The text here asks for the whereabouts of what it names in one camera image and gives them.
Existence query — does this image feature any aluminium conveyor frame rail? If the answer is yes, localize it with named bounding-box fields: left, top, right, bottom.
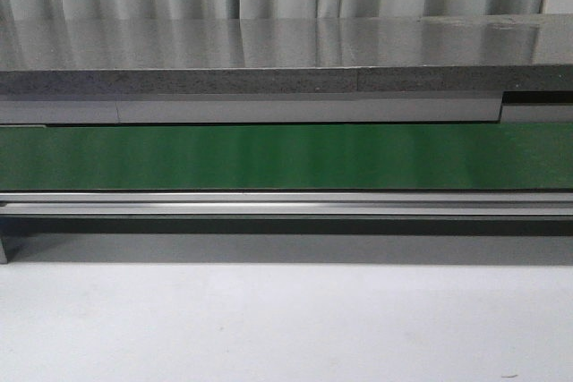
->
left=1, top=191, right=572, bottom=266

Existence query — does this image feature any green conveyor belt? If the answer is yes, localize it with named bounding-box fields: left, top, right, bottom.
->
left=1, top=123, right=572, bottom=191

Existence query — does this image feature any grey stone counter slab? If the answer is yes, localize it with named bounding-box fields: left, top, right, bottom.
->
left=1, top=14, right=572, bottom=125

